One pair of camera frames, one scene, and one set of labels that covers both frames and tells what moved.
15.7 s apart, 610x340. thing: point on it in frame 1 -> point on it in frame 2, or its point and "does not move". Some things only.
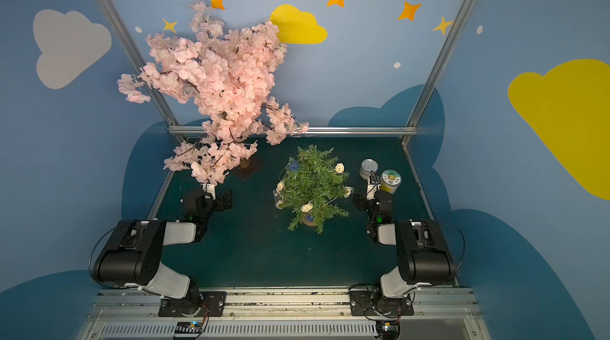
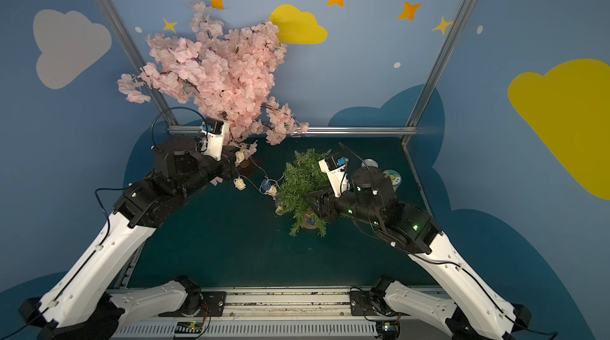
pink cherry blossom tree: (229, 75) does not move
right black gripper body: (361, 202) -> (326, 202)
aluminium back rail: (329, 129) does not move
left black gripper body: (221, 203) -> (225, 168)
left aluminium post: (111, 13) does not move
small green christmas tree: (313, 188) does not move
